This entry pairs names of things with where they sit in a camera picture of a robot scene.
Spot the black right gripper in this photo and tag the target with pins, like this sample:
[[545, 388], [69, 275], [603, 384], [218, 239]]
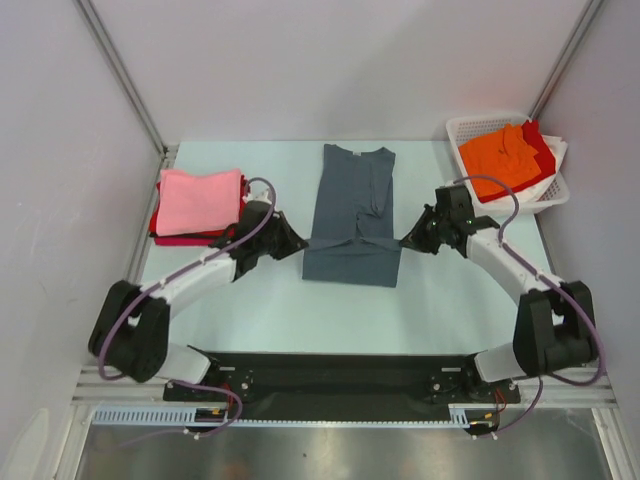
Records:
[[425, 235]]

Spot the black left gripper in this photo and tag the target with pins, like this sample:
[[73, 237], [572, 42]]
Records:
[[291, 241]]

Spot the grey blue t shirt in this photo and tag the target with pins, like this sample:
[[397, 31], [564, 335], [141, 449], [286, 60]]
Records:
[[352, 237]]

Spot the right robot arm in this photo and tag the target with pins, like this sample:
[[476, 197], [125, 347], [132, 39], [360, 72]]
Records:
[[555, 321]]

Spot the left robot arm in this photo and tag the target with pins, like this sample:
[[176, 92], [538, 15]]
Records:
[[131, 336]]

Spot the red folded t shirt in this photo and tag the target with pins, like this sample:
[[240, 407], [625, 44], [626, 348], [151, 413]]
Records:
[[240, 200]]

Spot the pink folded t shirt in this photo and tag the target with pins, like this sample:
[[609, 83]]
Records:
[[199, 202]]

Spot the white plastic basket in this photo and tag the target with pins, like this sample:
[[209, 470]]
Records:
[[550, 193]]

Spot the orange t shirt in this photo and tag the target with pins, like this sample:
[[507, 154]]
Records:
[[502, 155]]

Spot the white t shirt in basket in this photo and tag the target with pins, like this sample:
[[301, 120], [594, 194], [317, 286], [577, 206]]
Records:
[[517, 155]]

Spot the magenta folded t shirt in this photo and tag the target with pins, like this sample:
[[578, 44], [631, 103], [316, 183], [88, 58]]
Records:
[[184, 241]]

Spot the red t shirt in basket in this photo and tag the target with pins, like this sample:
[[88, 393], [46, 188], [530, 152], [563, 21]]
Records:
[[544, 158]]

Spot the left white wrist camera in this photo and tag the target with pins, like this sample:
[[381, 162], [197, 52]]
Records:
[[264, 196]]

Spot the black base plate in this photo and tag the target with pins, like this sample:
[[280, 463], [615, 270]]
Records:
[[378, 387]]

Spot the white slotted cable duct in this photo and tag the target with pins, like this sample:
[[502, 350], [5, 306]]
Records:
[[209, 417]]

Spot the left aluminium frame post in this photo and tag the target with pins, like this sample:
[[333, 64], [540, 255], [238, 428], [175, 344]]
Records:
[[114, 61]]

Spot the aluminium frame post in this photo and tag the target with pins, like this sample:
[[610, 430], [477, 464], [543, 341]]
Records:
[[114, 61], [578, 35]]

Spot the right aluminium frame post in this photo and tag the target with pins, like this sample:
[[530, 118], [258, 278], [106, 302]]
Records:
[[578, 35]]

